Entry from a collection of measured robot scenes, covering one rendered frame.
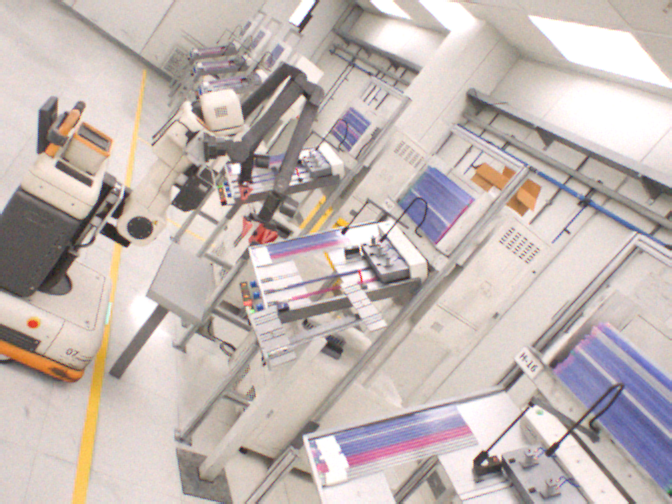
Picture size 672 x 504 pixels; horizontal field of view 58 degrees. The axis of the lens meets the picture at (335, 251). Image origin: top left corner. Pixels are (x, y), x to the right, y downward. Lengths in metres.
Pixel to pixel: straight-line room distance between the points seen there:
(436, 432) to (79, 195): 1.51
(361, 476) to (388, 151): 2.59
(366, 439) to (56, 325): 1.32
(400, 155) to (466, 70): 2.13
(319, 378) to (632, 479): 1.53
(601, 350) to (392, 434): 0.69
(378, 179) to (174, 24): 7.46
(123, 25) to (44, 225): 8.79
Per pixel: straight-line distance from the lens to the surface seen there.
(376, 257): 2.87
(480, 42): 6.11
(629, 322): 2.17
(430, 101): 6.00
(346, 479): 1.92
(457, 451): 2.00
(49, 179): 2.41
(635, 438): 1.85
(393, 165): 4.12
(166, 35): 11.11
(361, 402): 3.07
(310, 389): 2.93
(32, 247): 2.52
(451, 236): 2.71
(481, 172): 3.42
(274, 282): 2.90
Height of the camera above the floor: 1.65
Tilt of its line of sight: 12 degrees down
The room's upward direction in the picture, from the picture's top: 39 degrees clockwise
